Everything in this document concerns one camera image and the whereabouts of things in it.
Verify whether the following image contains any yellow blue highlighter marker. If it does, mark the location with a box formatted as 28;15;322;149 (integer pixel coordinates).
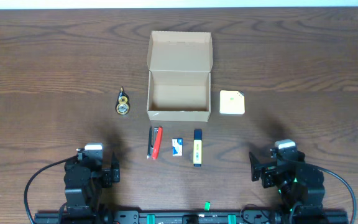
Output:
193;129;202;167

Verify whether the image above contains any red black stapler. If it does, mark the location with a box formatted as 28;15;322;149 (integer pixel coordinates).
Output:
147;126;163;160

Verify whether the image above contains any open brown cardboard box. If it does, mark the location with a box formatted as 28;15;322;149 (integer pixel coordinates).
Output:
147;30;213;122

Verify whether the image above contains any small green clip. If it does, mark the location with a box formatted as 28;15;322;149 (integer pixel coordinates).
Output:
204;202;211;211

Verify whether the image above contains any yellow sticky note pad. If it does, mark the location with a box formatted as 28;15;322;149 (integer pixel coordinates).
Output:
219;90;246;115

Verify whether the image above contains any black yellow correction tape dispenser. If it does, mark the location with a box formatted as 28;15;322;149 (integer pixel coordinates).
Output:
116;87;130;115

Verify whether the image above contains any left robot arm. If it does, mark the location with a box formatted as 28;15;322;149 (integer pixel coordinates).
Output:
64;149;120;218

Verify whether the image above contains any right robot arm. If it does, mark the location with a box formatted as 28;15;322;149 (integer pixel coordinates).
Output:
249;149;325;216

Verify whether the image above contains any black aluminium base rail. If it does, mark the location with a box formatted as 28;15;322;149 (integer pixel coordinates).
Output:
33;208;349;224

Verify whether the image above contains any blue white staples box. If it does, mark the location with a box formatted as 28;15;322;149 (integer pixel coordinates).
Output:
172;138;183;156

